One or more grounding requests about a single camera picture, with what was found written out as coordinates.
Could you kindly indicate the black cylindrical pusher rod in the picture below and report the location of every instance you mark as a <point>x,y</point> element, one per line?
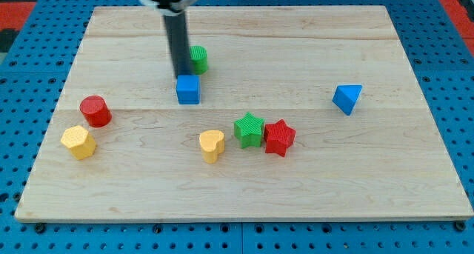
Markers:
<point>178,41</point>

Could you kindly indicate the blue cube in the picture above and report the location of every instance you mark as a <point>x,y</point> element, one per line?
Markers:
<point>188,89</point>

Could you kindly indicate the green cylinder block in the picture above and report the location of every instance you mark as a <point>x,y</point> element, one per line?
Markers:
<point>199,60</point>

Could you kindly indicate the red cylinder block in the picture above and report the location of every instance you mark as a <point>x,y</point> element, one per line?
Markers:
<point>95,111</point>

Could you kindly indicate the yellow heart block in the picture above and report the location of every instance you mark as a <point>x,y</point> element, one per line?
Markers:
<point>212,144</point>

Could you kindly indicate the green star block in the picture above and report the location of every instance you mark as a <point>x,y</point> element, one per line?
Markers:
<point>249,130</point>

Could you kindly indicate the red star block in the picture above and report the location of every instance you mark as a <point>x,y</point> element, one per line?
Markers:
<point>278,137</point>

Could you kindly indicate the yellow hexagon block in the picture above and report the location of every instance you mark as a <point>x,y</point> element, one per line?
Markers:
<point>79,142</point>

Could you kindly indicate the wooden board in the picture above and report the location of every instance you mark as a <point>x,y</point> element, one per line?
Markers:
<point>384,162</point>

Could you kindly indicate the blue triangular block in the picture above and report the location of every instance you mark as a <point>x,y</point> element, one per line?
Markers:
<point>346,96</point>

